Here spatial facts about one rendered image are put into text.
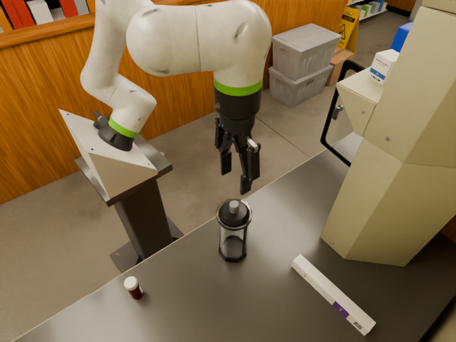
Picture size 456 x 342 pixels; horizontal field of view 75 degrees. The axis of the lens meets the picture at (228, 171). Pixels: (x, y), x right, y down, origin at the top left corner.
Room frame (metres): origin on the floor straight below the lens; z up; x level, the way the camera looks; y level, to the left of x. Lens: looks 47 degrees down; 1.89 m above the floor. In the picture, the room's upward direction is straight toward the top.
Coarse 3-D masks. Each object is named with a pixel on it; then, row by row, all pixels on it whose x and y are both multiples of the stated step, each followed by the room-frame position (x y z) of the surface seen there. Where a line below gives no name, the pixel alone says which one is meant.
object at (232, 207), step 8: (232, 200) 0.54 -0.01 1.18; (224, 208) 0.51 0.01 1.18; (232, 208) 0.49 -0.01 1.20; (240, 208) 0.51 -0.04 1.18; (224, 216) 0.48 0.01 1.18; (232, 216) 0.48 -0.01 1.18; (240, 216) 0.48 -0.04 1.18; (248, 216) 0.49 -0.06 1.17; (232, 224) 0.46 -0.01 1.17; (240, 224) 0.47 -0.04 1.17
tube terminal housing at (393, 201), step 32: (416, 32) 0.55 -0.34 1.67; (448, 32) 0.51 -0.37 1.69; (416, 64) 0.53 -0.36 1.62; (448, 64) 0.49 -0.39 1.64; (384, 96) 0.55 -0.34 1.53; (416, 96) 0.51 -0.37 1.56; (448, 96) 0.47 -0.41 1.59; (384, 128) 0.53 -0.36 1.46; (416, 128) 0.48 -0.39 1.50; (448, 128) 0.47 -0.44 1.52; (384, 160) 0.50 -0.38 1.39; (416, 160) 0.47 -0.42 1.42; (448, 160) 0.46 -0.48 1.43; (352, 192) 0.53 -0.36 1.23; (384, 192) 0.47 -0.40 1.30; (416, 192) 0.46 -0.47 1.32; (448, 192) 0.45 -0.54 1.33; (352, 224) 0.50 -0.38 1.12; (384, 224) 0.47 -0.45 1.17; (416, 224) 0.45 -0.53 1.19; (352, 256) 0.47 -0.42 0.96; (384, 256) 0.46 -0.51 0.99
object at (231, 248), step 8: (240, 200) 0.55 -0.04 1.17; (248, 208) 0.52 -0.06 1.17; (216, 216) 0.49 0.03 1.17; (224, 224) 0.47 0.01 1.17; (224, 232) 0.47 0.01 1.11; (232, 232) 0.46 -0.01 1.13; (240, 232) 0.47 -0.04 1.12; (224, 240) 0.47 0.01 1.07; (232, 240) 0.46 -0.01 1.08; (240, 240) 0.47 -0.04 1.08; (224, 248) 0.47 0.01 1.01; (232, 248) 0.46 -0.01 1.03; (240, 248) 0.47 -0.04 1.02; (232, 256) 0.46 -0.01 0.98
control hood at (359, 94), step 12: (360, 72) 0.70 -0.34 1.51; (336, 84) 0.65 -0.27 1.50; (348, 84) 0.64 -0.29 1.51; (360, 84) 0.64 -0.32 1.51; (372, 84) 0.64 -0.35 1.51; (348, 96) 0.62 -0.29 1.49; (360, 96) 0.59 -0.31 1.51; (372, 96) 0.59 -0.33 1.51; (348, 108) 0.61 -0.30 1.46; (360, 108) 0.59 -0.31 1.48; (372, 108) 0.57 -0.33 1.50; (360, 120) 0.58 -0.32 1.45; (360, 132) 0.57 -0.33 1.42
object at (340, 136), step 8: (352, 72) 0.98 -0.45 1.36; (336, 104) 1.00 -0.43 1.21; (344, 112) 0.96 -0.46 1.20; (336, 120) 0.98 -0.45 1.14; (344, 120) 0.95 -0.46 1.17; (328, 128) 1.00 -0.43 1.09; (336, 128) 0.97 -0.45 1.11; (344, 128) 0.94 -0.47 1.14; (352, 128) 0.91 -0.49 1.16; (328, 136) 0.99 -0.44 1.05; (336, 136) 0.96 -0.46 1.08; (344, 136) 0.93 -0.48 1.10; (352, 136) 0.90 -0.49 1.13; (360, 136) 0.87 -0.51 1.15; (328, 144) 0.98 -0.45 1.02; (336, 144) 0.95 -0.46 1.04; (344, 144) 0.92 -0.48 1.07; (352, 144) 0.89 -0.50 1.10; (344, 152) 0.90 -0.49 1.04; (352, 152) 0.87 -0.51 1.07; (352, 160) 0.86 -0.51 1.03
